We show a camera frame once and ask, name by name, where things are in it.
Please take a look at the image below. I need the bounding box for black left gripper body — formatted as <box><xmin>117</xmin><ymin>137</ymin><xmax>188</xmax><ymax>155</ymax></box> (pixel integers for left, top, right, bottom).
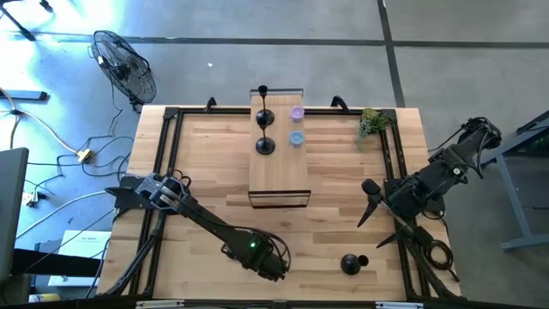
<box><xmin>256</xmin><ymin>252</ymin><xmax>291</xmax><ymax>283</ymax></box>

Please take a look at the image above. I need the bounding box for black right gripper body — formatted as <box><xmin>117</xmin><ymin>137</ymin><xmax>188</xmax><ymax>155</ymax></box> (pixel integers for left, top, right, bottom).
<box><xmin>362</xmin><ymin>179</ymin><xmax>431</xmax><ymax>247</ymax></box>

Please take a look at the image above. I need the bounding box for black metal candlestick holder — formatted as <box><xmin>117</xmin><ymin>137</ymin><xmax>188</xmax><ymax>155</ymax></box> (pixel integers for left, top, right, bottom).
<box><xmin>340</xmin><ymin>253</ymin><xmax>370</xmax><ymax>276</ymax></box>
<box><xmin>255</xmin><ymin>116</ymin><xmax>276</xmax><ymax>156</ymax></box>
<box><xmin>256</xmin><ymin>84</ymin><xmax>276</xmax><ymax>127</ymax></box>

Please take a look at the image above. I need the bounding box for green artificial potted plant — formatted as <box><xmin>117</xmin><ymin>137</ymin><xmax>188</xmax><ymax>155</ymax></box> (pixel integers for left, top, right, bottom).
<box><xmin>356</xmin><ymin>107</ymin><xmax>394</xmax><ymax>151</ymax></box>

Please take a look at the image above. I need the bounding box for grey metal workbench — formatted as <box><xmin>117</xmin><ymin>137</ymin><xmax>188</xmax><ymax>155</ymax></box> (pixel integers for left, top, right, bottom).
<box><xmin>473</xmin><ymin>109</ymin><xmax>549</xmax><ymax>253</ymax></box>

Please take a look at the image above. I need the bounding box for white cardboard box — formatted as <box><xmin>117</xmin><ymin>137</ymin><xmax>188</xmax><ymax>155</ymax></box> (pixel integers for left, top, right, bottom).
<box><xmin>46</xmin><ymin>229</ymin><xmax>113</xmax><ymax>288</ymax></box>

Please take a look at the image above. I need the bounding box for black desk beam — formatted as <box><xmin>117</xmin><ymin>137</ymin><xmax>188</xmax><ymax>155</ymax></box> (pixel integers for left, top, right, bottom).
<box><xmin>11</xmin><ymin>247</ymin><xmax>102</xmax><ymax>278</ymax></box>

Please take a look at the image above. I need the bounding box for yellow tool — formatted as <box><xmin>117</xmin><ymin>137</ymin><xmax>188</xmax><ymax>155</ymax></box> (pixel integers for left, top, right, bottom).
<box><xmin>27</xmin><ymin>292</ymin><xmax>62</xmax><ymax>304</ymax></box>

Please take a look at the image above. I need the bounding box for black floor fan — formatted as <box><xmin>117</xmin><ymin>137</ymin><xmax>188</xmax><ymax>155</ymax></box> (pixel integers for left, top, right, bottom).
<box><xmin>88</xmin><ymin>29</ymin><xmax>158</xmax><ymax>113</ymax></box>

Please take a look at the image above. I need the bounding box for white power adapter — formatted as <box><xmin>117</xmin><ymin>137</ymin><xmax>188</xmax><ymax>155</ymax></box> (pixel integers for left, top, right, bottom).
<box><xmin>21</xmin><ymin>190</ymin><xmax>40</xmax><ymax>209</ymax></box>

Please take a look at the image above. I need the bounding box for dark grey monitor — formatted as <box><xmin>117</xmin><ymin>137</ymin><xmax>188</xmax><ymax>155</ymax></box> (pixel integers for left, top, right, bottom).
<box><xmin>0</xmin><ymin>147</ymin><xmax>30</xmax><ymax>284</ymax></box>

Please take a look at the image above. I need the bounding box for black floor bar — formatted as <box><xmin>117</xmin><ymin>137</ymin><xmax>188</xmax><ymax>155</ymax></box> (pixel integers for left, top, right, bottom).
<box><xmin>0</xmin><ymin>89</ymin><xmax>50</xmax><ymax>102</ymax></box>

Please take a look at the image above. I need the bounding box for coiled black cable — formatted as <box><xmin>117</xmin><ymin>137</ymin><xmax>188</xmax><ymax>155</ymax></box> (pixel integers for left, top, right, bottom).
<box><xmin>419</xmin><ymin>229</ymin><xmax>461</xmax><ymax>283</ymax></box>

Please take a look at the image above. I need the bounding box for silver metal bracket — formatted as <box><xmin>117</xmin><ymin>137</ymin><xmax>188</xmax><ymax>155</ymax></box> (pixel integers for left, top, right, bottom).
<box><xmin>136</xmin><ymin>300</ymin><xmax>186</xmax><ymax>309</ymax></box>
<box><xmin>375</xmin><ymin>300</ymin><xmax>425</xmax><ymax>309</ymax></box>

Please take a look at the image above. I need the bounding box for wooden shelf with black frame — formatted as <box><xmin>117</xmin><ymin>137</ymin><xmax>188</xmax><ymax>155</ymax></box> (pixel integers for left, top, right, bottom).
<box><xmin>247</xmin><ymin>88</ymin><xmax>312</xmax><ymax>210</ymax></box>

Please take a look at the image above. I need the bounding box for black aluminium table frame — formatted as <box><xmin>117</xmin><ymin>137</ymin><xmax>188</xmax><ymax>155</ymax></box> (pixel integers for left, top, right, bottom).
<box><xmin>100</xmin><ymin>105</ymin><xmax>462</xmax><ymax>301</ymax></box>

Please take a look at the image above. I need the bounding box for white floor cable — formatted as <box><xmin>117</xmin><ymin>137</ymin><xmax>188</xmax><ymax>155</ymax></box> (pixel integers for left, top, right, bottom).
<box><xmin>15</xmin><ymin>190</ymin><xmax>113</xmax><ymax>240</ymax></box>

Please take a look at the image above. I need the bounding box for black floor cable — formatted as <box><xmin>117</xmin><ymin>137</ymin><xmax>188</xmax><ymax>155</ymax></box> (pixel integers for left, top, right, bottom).
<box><xmin>25</xmin><ymin>135</ymin><xmax>136</xmax><ymax>179</ymax></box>

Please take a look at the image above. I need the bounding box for beige floor cable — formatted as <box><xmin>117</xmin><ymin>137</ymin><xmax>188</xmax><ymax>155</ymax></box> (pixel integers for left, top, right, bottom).
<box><xmin>0</xmin><ymin>87</ymin><xmax>83</xmax><ymax>156</ymax></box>

